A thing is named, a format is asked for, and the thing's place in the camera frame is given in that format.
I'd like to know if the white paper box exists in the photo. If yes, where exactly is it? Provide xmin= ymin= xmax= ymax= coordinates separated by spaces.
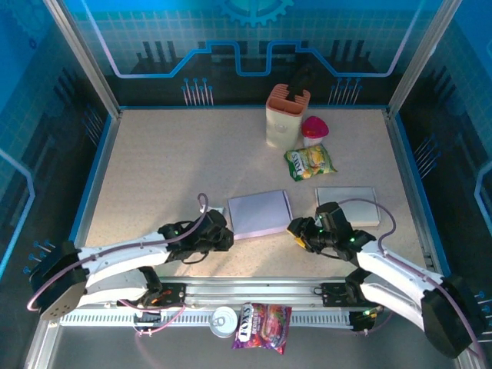
xmin=314 ymin=187 xmax=381 ymax=228

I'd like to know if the lavender paper box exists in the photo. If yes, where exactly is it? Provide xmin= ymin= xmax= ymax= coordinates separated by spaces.
xmin=227 ymin=189 xmax=293 ymax=241

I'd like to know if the green yellow candy bag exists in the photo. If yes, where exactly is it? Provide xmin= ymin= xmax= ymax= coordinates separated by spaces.
xmin=283 ymin=143 xmax=338 ymax=182

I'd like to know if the silver tin can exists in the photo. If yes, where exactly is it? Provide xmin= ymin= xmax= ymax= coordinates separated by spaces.
xmin=210 ymin=306 xmax=239 ymax=339

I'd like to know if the purple berries candy bag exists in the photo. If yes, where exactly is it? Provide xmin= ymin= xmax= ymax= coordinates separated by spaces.
xmin=231 ymin=302 xmax=293 ymax=355

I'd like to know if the black electronics module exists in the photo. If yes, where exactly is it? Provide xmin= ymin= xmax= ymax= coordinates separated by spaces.
xmin=348 ymin=307 xmax=377 ymax=334

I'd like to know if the beige knife block, orange top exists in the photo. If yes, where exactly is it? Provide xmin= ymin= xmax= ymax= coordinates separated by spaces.
xmin=264 ymin=83 xmax=311 ymax=151

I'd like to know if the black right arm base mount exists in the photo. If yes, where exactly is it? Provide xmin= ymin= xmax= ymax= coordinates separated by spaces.
xmin=320 ymin=281 xmax=392 ymax=308

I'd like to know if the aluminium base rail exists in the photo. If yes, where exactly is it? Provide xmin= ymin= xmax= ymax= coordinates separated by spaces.
xmin=44 ymin=275 xmax=460 ymax=311

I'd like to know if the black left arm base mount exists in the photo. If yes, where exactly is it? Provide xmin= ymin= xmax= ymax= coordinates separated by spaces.
xmin=134 ymin=281 xmax=188 ymax=308

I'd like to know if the white slotted cable duct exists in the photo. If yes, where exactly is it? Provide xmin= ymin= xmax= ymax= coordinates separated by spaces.
xmin=59 ymin=309 xmax=353 ymax=328

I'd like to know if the black knife handle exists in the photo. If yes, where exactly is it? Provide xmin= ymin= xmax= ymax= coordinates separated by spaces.
xmin=287 ymin=63 xmax=317 ymax=105

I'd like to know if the aluminium frame post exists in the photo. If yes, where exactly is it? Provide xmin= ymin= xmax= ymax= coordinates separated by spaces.
xmin=385 ymin=0 xmax=462 ymax=118
xmin=42 ymin=0 xmax=123 ymax=118

